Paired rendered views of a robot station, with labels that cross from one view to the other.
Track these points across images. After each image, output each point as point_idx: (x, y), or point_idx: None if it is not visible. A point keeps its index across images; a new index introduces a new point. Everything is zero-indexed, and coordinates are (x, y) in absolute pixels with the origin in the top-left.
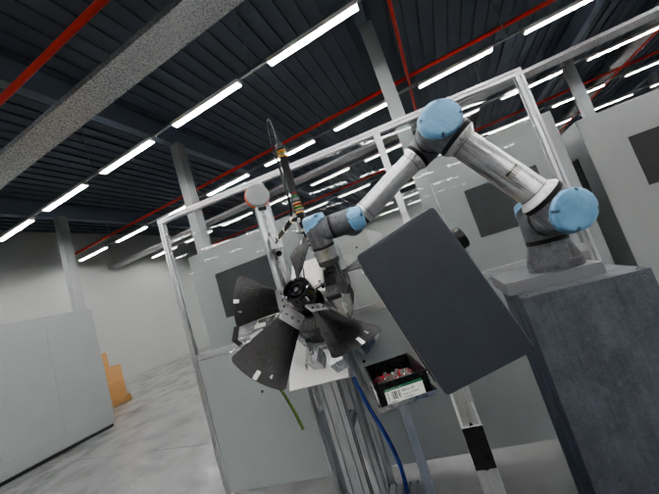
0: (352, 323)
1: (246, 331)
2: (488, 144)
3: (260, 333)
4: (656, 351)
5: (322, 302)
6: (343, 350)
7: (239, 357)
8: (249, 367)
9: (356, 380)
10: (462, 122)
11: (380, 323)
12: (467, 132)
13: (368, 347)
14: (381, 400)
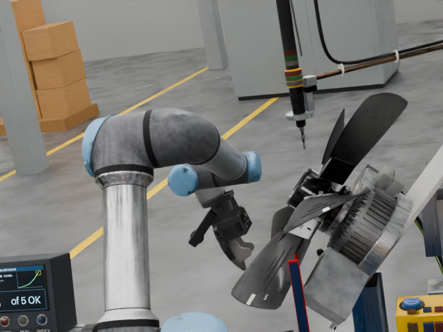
0: (278, 276)
1: (356, 183)
2: (103, 217)
3: (283, 209)
4: None
5: (324, 221)
6: (236, 293)
7: (273, 219)
8: (272, 235)
9: None
10: (93, 170)
11: None
12: (99, 186)
13: (331, 317)
14: None
